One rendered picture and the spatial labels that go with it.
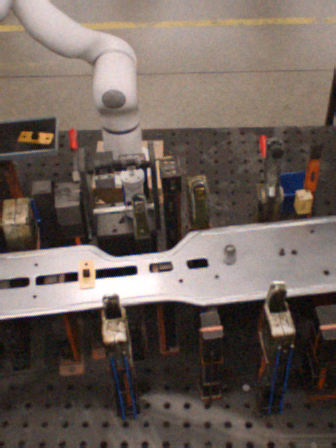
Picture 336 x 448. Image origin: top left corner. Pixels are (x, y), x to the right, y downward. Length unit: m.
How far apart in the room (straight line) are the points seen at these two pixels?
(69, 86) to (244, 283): 2.55
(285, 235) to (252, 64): 2.44
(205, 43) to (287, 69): 0.56
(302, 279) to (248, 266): 0.13
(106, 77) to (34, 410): 0.88
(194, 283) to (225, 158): 0.83
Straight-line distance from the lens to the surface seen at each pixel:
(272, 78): 3.83
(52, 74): 3.97
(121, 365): 1.44
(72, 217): 1.60
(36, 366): 1.76
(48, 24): 1.74
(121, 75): 1.76
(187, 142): 2.29
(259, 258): 1.53
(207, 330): 1.42
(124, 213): 1.69
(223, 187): 2.12
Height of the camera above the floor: 2.19
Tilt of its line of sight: 47 degrees down
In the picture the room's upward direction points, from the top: 4 degrees counter-clockwise
